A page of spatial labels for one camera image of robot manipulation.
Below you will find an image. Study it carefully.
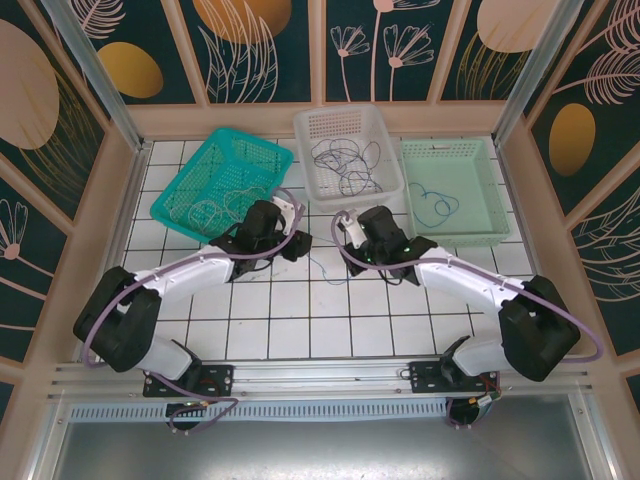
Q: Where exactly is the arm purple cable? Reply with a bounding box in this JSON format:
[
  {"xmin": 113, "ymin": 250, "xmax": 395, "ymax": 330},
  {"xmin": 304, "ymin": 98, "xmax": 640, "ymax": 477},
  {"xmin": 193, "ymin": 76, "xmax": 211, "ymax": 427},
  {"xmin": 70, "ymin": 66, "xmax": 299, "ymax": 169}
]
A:
[
  {"xmin": 82, "ymin": 187, "xmax": 240, "ymax": 435},
  {"xmin": 332, "ymin": 209, "xmax": 604, "ymax": 430}
]

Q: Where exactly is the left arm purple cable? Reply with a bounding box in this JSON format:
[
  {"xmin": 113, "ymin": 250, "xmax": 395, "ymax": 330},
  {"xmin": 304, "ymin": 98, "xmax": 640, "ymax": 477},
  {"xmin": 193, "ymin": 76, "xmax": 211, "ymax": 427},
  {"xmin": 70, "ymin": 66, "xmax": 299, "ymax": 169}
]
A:
[{"xmin": 82, "ymin": 187, "xmax": 240, "ymax": 435}]

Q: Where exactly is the slotted grey cable duct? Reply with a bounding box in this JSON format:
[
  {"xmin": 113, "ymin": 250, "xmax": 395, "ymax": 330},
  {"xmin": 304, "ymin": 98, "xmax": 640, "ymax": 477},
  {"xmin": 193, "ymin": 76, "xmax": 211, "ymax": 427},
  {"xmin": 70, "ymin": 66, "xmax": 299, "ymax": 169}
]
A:
[{"xmin": 66, "ymin": 402, "xmax": 587, "ymax": 422}]

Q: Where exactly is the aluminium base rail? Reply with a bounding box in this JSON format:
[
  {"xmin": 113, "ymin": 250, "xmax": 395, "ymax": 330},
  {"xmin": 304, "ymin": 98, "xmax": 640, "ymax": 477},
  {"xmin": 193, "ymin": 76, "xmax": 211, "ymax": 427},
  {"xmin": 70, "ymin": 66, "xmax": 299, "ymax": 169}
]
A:
[{"xmin": 47, "ymin": 360, "xmax": 596, "ymax": 401}]

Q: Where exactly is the grey metal sheet panel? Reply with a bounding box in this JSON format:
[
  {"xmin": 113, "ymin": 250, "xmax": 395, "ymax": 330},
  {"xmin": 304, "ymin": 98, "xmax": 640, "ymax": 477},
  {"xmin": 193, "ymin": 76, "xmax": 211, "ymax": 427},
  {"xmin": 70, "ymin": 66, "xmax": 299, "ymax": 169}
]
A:
[{"xmin": 29, "ymin": 394, "xmax": 614, "ymax": 480}]

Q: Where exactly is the clear white plastic basket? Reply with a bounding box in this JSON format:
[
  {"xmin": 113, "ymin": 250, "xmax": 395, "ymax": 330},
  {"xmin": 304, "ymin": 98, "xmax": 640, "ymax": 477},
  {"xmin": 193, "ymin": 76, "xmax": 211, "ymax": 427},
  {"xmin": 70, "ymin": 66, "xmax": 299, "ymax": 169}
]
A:
[{"xmin": 292, "ymin": 106, "xmax": 405, "ymax": 214}]

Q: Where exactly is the base connector wiring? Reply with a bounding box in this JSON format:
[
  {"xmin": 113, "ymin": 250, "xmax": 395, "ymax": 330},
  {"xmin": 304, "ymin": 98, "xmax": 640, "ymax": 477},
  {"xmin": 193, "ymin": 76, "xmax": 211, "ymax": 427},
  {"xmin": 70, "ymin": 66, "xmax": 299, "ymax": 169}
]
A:
[
  {"xmin": 447, "ymin": 382, "xmax": 503, "ymax": 430},
  {"xmin": 166, "ymin": 398, "xmax": 211, "ymax": 435}
]

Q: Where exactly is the thin purple wire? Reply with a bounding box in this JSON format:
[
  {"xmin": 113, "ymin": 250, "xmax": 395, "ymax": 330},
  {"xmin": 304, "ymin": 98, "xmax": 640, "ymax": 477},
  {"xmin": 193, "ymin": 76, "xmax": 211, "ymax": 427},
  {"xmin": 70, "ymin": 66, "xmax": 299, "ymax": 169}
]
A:
[
  {"xmin": 313, "ymin": 139, "xmax": 385, "ymax": 199},
  {"xmin": 312, "ymin": 137, "xmax": 374, "ymax": 199}
]

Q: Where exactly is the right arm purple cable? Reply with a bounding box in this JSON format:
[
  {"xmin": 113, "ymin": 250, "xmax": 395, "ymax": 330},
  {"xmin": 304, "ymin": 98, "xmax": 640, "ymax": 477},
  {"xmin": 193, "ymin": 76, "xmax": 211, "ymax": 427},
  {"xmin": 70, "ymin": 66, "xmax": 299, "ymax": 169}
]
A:
[{"xmin": 332, "ymin": 209, "xmax": 604, "ymax": 430}]

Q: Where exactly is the thin white wire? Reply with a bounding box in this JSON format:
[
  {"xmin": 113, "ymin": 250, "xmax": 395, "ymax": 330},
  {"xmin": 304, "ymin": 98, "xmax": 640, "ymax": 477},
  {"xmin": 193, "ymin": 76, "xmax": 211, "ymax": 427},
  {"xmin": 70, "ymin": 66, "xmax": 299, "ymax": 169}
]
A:
[
  {"xmin": 172, "ymin": 197, "xmax": 225, "ymax": 235},
  {"xmin": 221, "ymin": 182, "xmax": 275, "ymax": 217}
]

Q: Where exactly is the teal plastic basket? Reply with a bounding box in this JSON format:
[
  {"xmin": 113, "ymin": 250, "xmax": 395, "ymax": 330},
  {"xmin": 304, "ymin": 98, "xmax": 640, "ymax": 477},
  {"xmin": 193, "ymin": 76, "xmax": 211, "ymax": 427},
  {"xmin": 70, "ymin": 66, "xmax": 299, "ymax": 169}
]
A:
[{"xmin": 150, "ymin": 127, "xmax": 296, "ymax": 254}]

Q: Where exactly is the mint green plastic basket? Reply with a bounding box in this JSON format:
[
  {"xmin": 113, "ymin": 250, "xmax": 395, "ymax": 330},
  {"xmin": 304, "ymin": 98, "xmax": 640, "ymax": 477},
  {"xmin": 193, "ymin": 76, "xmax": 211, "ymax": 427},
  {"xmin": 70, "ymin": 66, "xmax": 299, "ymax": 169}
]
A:
[{"xmin": 399, "ymin": 137, "xmax": 514, "ymax": 250}]

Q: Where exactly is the aluminium side rail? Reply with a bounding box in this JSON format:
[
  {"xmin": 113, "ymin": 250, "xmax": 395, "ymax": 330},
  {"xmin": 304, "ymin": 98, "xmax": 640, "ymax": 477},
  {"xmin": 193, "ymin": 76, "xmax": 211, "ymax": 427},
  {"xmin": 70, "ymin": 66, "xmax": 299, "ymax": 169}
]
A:
[
  {"xmin": 492, "ymin": 139, "xmax": 546, "ymax": 286},
  {"xmin": 79, "ymin": 141, "xmax": 153, "ymax": 362}
]

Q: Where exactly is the aluminium corner post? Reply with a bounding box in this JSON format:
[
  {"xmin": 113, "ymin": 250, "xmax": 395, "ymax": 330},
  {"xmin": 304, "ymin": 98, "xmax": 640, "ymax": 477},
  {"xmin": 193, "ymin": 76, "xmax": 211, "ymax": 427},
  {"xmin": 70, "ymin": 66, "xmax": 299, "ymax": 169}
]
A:
[
  {"xmin": 491, "ymin": 0, "xmax": 569, "ymax": 147},
  {"xmin": 42, "ymin": 0, "xmax": 154, "ymax": 157}
]

